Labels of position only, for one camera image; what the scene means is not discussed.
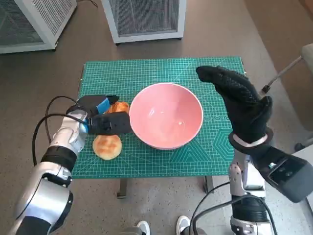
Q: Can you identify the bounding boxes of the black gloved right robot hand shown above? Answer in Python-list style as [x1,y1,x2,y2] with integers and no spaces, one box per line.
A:
[196,65,273,144]

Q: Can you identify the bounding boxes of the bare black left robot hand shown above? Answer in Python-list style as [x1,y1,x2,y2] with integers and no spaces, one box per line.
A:
[75,94,120,118]

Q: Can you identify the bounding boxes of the long striped toy bread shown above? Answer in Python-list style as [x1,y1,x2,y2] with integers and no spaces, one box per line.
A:
[105,101,130,115]

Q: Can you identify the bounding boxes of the round toy bread bun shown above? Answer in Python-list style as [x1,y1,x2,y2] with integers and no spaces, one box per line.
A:
[92,134,122,161]

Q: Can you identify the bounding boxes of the pink bowl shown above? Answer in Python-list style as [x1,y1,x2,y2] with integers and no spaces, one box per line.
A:
[129,83,204,151]

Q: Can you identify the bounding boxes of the green cutting mat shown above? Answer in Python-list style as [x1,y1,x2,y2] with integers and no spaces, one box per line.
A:
[70,56,246,180]

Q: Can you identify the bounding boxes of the dark table leg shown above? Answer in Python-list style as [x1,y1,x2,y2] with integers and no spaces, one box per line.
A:
[203,175,215,194]
[116,178,128,199]

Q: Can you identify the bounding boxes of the white mesh cabinet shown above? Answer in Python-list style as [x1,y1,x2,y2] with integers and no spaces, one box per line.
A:
[100,0,184,45]

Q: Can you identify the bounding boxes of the white cabinet with slotted side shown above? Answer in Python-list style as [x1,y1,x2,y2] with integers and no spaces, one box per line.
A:
[0,0,78,54]

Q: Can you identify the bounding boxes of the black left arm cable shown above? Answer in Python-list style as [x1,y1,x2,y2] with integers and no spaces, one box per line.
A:
[33,113,83,167]
[45,95,81,144]

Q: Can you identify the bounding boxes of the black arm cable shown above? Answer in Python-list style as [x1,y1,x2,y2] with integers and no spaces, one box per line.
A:
[33,113,83,167]
[45,95,81,144]
[194,194,278,235]
[189,181,233,235]

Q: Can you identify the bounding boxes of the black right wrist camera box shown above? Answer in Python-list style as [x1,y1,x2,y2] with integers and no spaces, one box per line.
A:
[254,145,308,203]

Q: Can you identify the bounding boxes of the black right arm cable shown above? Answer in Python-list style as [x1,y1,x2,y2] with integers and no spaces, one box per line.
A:
[189,181,233,235]
[194,194,278,235]

